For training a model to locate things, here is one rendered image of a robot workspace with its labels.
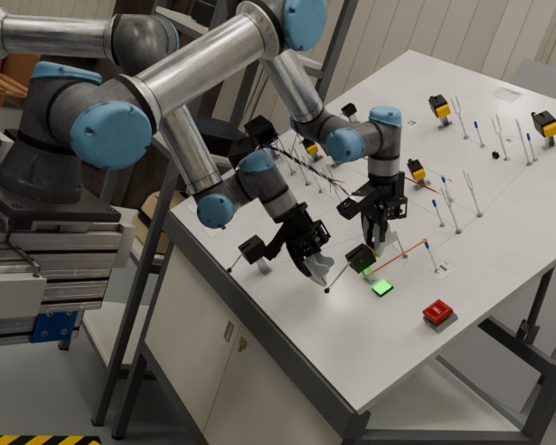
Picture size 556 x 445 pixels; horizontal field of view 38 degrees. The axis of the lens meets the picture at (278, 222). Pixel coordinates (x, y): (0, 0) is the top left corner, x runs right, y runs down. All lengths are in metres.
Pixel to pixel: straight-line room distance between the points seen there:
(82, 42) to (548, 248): 1.15
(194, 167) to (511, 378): 3.19
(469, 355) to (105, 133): 3.65
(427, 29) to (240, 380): 3.85
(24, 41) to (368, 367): 1.06
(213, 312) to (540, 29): 3.26
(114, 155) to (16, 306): 0.29
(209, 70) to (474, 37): 4.17
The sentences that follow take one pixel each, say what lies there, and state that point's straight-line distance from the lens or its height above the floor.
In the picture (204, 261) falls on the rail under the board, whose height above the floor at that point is 0.84.
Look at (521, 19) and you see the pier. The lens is 5.17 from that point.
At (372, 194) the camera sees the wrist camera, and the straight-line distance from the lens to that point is 1.87.
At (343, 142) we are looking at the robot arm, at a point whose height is 1.38.
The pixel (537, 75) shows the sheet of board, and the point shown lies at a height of 1.71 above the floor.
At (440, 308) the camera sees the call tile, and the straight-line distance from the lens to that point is 1.82.
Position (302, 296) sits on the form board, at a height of 0.94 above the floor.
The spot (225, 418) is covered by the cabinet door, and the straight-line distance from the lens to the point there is 2.28.
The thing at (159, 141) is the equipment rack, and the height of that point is 1.04.
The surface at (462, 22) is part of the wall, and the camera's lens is 5.54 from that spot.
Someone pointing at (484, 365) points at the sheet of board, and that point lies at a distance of 4.68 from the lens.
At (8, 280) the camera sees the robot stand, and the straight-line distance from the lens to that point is 1.33.
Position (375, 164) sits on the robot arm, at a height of 1.34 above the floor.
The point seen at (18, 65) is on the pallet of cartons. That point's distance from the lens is 8.13.
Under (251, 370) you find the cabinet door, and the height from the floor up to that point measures 0.69.
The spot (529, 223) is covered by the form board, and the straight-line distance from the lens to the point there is 2.01.
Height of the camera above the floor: 1.60
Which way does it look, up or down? 14 degrees down
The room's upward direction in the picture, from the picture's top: 19 degrees clockwise
